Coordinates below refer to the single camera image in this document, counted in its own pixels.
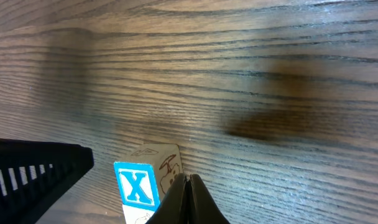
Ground blue letter P block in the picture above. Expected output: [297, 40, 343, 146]
[122, 205, 154, 224]

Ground cream block pencil picture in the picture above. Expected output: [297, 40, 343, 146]
[114, 144, 183, 211]

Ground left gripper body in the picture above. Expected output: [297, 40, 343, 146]
[0, 139, 94, 223]

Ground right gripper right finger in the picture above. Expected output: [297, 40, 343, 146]
[188, 174, 229, 224]

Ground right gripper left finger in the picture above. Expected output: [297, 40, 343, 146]
[146, 174, 188, 224]

